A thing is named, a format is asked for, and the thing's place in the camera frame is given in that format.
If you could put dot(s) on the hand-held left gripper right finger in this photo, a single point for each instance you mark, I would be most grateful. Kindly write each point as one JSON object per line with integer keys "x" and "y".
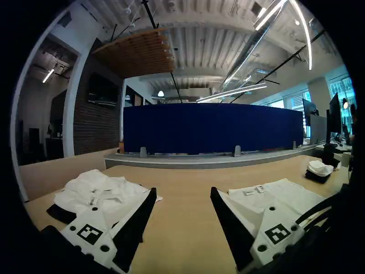
{"x": 281, "y": 217}

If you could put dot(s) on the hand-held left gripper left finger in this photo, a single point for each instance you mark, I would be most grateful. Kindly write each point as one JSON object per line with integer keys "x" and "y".
{"x": 85, "y": 219}

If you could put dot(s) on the white towel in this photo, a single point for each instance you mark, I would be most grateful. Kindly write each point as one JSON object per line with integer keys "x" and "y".
{"x": 288, "y": 194}

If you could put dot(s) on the black towel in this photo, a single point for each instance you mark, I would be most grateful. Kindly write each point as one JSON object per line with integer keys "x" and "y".
{"x": 61, "y": 213}

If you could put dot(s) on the heap of white towels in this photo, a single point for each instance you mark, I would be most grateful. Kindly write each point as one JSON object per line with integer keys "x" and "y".
{"x": 94, "y": 184}

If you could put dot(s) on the stack of black towels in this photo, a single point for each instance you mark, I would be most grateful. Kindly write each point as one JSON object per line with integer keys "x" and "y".
{"x": 316, "y": 177}

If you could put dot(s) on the stack of white towels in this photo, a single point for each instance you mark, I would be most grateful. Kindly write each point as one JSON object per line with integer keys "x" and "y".
{"x": 320, "y": 167}

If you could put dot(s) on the grey desk screen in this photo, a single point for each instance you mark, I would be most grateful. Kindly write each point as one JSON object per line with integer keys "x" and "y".
{"x": 318, "y": 130}

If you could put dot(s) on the black computer monitor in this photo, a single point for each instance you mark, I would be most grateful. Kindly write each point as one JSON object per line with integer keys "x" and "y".
{"x": 309, "y": 110}
{"x": 335, "y": 114}

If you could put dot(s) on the blue desk screen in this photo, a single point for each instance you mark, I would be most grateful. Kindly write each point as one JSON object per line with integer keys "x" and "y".
{"x": 211, "y": 128}

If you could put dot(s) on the black wall television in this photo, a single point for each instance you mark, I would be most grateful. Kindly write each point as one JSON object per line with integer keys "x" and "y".
{"x": 102, "y": 90}

